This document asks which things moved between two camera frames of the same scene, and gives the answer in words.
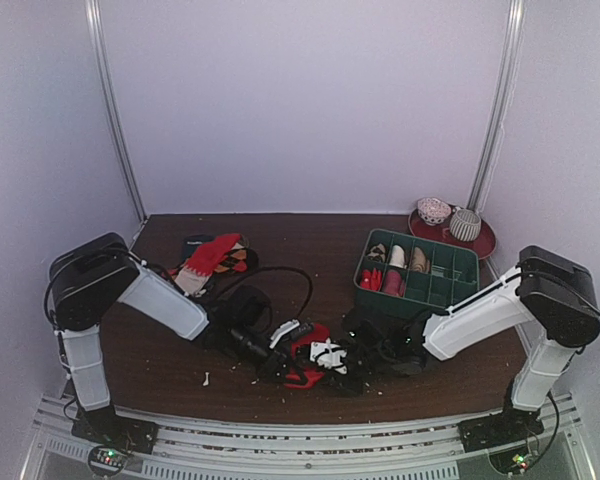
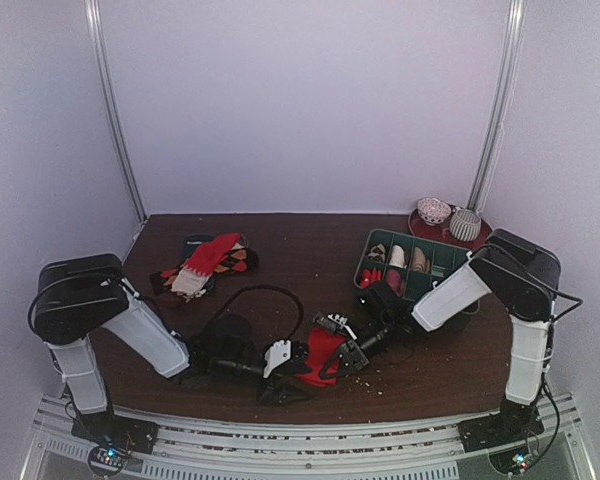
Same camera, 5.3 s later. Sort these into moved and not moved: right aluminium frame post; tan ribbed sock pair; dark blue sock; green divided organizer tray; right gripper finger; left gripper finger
Moved: right gripper finger; left gripper finger
Not moved: green divided organizer tray; right aluminium frame post; dark blue sock; tan ribbed sock pair
